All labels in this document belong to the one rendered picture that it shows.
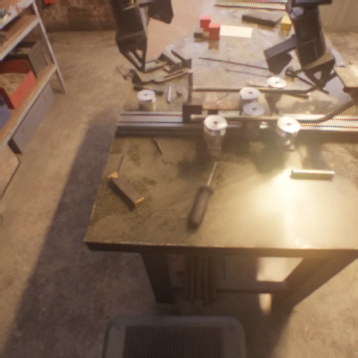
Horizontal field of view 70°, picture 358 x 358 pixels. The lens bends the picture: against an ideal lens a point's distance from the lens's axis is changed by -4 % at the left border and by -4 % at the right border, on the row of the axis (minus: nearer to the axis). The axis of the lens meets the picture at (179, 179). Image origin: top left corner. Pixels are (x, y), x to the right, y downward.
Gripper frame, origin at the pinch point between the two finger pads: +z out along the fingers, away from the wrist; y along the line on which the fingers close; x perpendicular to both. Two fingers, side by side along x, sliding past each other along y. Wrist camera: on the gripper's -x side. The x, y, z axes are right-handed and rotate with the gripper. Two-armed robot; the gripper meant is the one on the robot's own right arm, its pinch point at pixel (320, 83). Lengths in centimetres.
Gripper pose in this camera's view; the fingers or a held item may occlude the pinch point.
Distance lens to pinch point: 78.8
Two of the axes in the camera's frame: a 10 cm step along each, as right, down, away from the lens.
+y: -0.5, 7.8, -6.3
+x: 8.6, -2.9, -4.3
